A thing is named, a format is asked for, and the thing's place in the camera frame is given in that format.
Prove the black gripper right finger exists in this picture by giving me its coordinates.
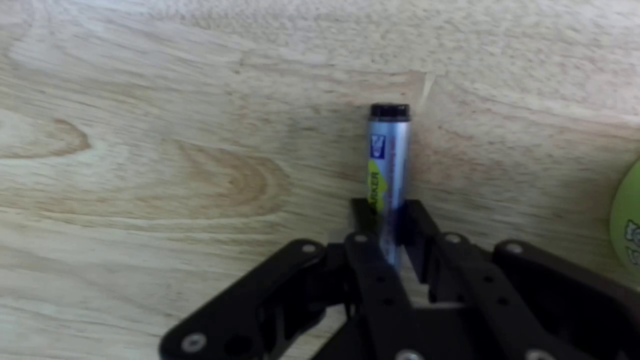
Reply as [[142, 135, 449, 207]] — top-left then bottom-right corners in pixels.
[[397, 197, 640, 360]]

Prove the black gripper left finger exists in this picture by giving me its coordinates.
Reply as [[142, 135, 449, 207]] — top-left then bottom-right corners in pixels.
[[158, 197, 419, 360]]

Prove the silver marker with black cap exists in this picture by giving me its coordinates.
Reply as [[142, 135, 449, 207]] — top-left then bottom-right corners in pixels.
[[364, 102, 414, 271]]

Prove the yellow-green mug cup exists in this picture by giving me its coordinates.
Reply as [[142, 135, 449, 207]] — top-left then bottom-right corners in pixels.
[[605, 157, 640, 276]]

